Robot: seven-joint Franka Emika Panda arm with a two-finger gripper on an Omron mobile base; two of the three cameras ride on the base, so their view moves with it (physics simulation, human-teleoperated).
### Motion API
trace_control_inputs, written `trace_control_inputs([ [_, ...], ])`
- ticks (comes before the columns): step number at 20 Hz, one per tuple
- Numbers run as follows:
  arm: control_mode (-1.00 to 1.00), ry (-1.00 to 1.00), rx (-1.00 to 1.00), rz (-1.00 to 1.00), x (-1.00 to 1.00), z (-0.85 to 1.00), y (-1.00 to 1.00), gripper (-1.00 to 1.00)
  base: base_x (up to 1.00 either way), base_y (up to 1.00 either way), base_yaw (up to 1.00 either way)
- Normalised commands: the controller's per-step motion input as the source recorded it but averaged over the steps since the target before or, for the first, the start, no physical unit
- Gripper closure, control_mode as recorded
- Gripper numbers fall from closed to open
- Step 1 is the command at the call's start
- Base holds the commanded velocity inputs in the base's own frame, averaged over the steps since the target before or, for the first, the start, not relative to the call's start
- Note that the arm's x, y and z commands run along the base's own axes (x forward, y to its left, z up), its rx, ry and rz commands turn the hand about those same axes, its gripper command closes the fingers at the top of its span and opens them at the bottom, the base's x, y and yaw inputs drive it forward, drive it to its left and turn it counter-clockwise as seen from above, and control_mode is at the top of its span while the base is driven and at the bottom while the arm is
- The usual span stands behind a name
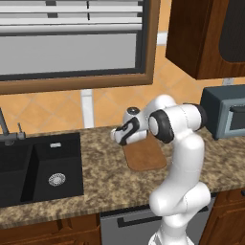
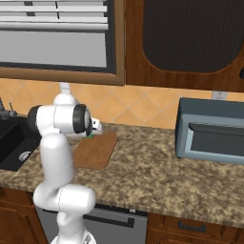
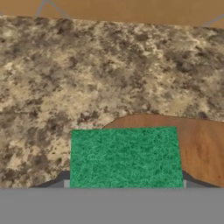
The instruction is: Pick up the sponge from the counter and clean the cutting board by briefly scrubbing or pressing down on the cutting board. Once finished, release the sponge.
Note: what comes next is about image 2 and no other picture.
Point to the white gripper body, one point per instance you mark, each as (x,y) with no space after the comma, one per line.
(96,126)

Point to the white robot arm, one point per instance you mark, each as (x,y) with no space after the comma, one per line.
(54,158)

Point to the green sponge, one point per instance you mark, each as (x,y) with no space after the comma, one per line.
(88,136)

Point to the brown wooden cutting board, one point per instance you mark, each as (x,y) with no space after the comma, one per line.
(95,151)

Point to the black sink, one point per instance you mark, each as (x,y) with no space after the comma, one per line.
(12,139)

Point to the dark grey tap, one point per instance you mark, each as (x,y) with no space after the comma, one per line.
(4,111)

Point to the window with white blinds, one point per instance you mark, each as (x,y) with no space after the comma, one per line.
(54,41)

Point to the grey dishwasher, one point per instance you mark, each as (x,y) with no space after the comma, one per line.
(114,230)

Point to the blue-grey toaster oven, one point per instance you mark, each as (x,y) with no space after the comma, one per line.
(209,127)

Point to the wooden base cupboard door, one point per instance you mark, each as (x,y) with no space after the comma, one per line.
(16,219)

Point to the wooden cupboard door, dark panel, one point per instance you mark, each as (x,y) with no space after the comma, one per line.
(187,38)

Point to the wooden drawer front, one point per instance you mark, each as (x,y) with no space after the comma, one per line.
(193,230)

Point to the white wall outlet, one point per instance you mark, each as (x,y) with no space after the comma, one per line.
(219,95)

